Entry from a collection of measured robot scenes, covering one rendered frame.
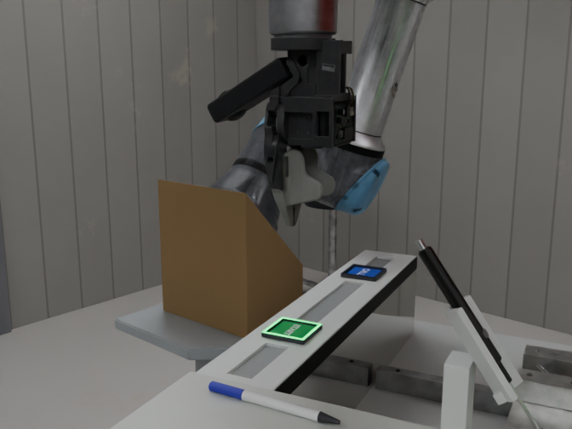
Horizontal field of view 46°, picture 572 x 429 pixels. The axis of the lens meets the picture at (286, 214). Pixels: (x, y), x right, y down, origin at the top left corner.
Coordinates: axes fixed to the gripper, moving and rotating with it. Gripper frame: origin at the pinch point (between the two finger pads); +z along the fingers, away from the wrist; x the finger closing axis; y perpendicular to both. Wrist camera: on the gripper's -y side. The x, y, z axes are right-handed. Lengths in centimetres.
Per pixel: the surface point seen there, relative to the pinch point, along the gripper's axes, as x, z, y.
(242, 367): -10.2, 15.1, -0.4
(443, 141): 287, 22, -48
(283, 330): -0.7, 14.3, -0.1
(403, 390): 17.2, 28.0, 10.3
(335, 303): 13.1, 15.1, 1.3
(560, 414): 9.3, 22.7, 31.2
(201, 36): 278, -34, -191
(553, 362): 18.5, 20.4, 29.5
